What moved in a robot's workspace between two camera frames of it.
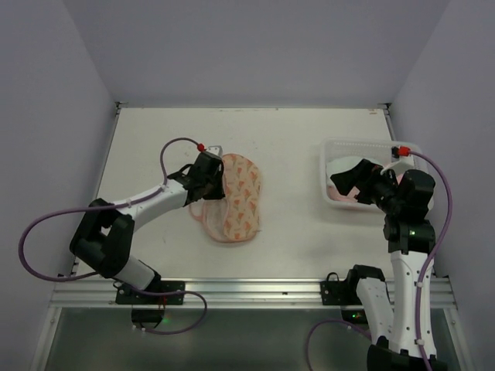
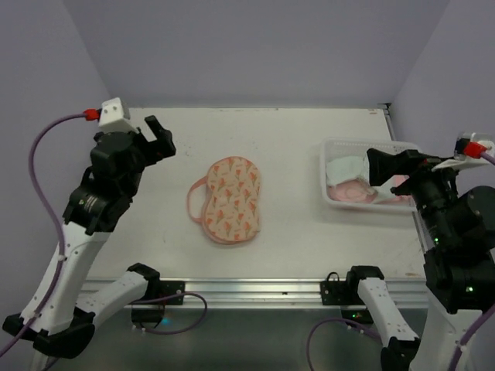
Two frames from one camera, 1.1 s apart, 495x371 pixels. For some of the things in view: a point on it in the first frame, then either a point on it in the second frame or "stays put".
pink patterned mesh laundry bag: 233,217 stays put
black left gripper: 211,175 to 148,146
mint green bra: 339,164 stays put
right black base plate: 337,293 stays put
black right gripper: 366,183 to 408,171
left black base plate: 169,287 stays put
